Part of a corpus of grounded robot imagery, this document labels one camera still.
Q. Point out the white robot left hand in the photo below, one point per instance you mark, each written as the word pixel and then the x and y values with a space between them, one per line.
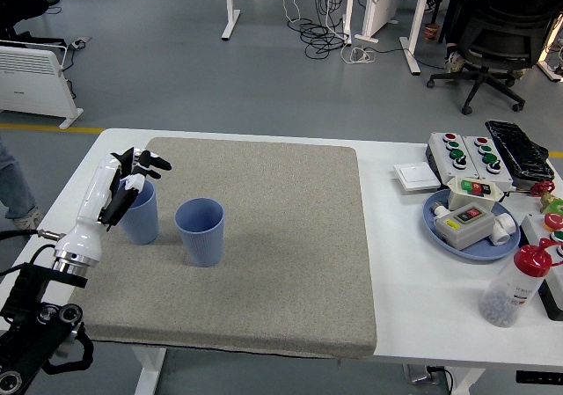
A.
pixel 94 192

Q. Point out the white pipe fitting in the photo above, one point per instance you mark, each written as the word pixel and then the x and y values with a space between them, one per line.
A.
pixel 503 232

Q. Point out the black plastic tray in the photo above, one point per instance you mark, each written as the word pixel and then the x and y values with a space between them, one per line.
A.
pixel 519 148

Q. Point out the blue ribbed cup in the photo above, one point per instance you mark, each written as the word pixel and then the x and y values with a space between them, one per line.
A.
pixel 202 245
pixel 143 223

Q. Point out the black table control panel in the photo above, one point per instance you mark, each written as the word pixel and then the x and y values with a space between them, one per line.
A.
pixel 538 376

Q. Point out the white wall switch panel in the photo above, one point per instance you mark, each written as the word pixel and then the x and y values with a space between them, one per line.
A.
pixel 415 176

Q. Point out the white plug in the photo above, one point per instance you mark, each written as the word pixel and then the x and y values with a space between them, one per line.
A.
pixel 440 211

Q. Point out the blue plate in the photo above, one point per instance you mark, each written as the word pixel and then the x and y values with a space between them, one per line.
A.
pixel 479 250

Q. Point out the grey switch box red button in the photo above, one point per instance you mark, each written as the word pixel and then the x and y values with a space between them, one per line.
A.
pixel 466 233

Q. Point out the white switch box green red buttons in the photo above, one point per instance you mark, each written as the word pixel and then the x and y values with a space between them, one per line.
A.
pixel 459 199

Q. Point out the white panel heater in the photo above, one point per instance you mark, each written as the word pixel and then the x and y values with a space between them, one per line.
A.
pixel 31 87
pixel 382 3

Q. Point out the grey power strip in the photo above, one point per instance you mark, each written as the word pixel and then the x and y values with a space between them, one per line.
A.
pixel 420 374
pixel 79 42

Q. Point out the red noodle cup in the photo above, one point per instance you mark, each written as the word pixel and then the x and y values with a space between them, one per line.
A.
pixel 432 33

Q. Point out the person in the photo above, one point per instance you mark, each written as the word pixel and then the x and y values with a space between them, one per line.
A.
pixel 13 184
pixel 453 60

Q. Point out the white box red mushroom button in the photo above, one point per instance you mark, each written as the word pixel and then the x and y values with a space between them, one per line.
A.
pixel 532 230

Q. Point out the white four-button control box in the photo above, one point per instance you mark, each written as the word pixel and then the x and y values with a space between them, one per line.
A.
pixel 440 148
pixel 501 178

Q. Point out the grey-brown mat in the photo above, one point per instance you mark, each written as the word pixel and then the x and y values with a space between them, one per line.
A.
pixel 264 236

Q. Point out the white table leg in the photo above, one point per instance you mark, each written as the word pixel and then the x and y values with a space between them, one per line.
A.
pixel 149 373
pixel 470 382

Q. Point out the clear bottle red cap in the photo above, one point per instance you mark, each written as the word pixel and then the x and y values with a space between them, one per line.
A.
pixel 506 298

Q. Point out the red brass valve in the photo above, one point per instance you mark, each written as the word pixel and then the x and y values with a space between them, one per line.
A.
pixel 543 188

